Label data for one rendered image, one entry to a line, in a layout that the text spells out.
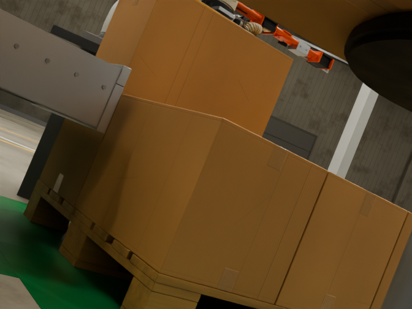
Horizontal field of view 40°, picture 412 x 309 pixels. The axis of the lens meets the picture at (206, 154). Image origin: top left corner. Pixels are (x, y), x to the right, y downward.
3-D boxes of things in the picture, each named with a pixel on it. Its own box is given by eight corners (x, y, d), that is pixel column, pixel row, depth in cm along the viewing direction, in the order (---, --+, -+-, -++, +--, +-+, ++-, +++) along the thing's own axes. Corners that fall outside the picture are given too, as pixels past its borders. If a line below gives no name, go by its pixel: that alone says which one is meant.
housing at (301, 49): (296, 49, 239) (300, 39, 239) (286, 48, 245) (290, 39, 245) (307, 56, 243) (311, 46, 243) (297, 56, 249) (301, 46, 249)
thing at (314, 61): (317, 61, 246) (322, 51, 246) (306, 61, 252) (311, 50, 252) (330, 70, 250) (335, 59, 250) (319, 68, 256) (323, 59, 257)
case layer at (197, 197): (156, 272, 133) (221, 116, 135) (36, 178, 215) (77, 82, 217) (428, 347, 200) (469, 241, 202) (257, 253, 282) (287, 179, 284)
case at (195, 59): (118, 92, 185) (164, -20, 187) (82, 84, 220) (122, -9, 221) (254, 155, 216) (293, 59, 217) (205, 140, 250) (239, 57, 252)
